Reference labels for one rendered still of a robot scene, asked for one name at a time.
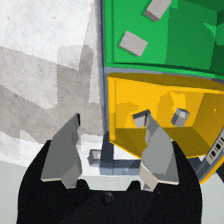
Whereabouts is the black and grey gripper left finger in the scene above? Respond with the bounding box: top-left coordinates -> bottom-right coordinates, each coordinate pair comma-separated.
16,113 -> 82,224

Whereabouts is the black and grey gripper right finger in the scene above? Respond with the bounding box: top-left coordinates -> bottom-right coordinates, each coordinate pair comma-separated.
138,113 -> 203,224

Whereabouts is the green open bin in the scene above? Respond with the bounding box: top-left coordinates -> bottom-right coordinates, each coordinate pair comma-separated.
104,0 -> 224,80

